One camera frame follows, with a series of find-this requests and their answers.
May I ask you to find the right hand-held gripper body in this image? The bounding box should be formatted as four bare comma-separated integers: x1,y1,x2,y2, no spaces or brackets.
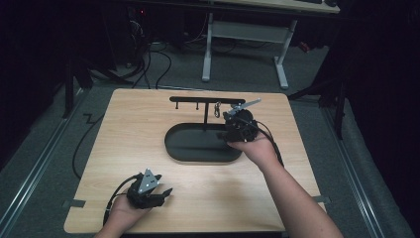
223,97,263,144

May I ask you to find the person's right hand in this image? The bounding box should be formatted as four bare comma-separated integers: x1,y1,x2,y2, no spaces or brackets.
227,133,282,174

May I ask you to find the hand-held gripper cable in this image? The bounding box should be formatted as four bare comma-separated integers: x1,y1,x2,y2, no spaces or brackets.
255,119,285,168
102,175,141,226

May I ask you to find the left hand-held gripper cable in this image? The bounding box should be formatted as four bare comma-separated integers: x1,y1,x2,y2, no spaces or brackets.
102,175,141,226

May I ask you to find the black hook rack with tray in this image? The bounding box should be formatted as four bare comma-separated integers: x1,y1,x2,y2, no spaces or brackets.
163,95,247,164

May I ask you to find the dark computer tower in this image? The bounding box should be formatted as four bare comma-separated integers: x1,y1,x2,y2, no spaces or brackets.
126,5,151,67

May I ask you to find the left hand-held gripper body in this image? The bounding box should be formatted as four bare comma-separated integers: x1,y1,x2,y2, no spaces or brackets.
126,168,166,210

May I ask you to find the black floor cable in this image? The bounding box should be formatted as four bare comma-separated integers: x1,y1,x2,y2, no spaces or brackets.
71,113,105,181

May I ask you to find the person's left hand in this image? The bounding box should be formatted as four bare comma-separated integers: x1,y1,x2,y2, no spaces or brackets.
106,189,152,230

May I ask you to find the bundle of black cables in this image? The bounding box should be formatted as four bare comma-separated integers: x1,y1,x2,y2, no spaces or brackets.
128,19,173,90

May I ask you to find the white-framed desk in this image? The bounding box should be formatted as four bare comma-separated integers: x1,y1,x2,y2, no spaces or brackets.
201,0,341,90

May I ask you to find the right hand-held gripper cable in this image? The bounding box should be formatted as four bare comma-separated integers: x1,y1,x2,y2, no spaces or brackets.
255,119,285,168

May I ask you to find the black metal stand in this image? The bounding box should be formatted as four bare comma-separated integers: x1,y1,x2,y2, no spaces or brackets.
61,54,94,120
286,49,352,141

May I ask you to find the aluminium floor rail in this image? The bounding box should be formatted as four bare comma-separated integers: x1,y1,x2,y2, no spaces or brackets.
321,107,386,238
0,88,86,232

